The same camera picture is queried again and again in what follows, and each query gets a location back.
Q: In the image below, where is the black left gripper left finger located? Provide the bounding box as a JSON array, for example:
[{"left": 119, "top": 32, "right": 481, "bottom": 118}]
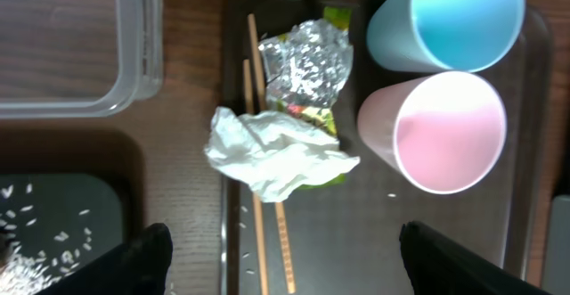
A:
[{"left": 38, "top": 223, "right": 173, "bottom": 295}]

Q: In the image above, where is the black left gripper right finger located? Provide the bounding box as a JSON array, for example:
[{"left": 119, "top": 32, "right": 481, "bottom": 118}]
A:
[{"left": 399, "top": 221, "right": 549, "bottom": 295}]

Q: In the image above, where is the white rice pile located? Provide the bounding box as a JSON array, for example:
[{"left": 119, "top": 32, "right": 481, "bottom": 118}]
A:
[{"left": 1, "top": 209, "right": 81, "bottom": 295}]

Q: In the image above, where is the pink cup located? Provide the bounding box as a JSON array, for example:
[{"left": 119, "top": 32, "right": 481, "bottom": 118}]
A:
[{"left": 356, "top": 71, "right": 508, "bottom": 194}]

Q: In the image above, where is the white napkin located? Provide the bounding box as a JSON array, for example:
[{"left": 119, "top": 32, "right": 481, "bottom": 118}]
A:
[{"left": 204, "top": 106, "right": 360, "bottom": 202}]

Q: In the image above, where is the silver foil wrapper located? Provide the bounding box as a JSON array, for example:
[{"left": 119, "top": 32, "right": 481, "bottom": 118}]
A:
[{"left": 257, "top": 5, "right": 355, "bottom": 192}]

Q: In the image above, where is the black waste tray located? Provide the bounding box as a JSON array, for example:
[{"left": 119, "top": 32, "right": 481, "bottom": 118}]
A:
[{"left": 1, "top": 174, "right": 126, "bottom": 271}]

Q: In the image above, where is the grey plastic dishwasher rack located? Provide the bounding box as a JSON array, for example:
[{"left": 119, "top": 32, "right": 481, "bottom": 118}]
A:
[{"left": 541, "top": 195, "right": 569, "bottom": 295}]

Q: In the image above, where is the dark brown serving tray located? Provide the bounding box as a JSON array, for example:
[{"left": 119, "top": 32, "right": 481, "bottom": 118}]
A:
[{"left": 223, "top": 0, "right": 552, "bottom": 294}]

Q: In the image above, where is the clear plastic bin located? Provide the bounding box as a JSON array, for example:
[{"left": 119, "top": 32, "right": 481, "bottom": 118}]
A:
[{"left": 1, "top": 0, "right": 164, "bottom": 119}]

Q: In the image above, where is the light blue cup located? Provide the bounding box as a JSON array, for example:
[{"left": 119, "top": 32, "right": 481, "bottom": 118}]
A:
[{"left": 366, "top": 0, "right": 526, "bottom": 72}]

